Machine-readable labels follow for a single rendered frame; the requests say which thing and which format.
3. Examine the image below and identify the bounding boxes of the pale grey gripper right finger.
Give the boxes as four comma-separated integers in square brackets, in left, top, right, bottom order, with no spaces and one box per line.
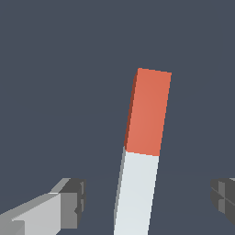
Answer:
[209,177,235,226]

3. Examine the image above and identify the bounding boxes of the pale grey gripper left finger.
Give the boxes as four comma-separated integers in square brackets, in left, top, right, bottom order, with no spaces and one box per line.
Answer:
[0,177,87,235]

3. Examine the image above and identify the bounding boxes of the orange and white peg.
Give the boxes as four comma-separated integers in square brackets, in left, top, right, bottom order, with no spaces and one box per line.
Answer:
[113,67,173,235]

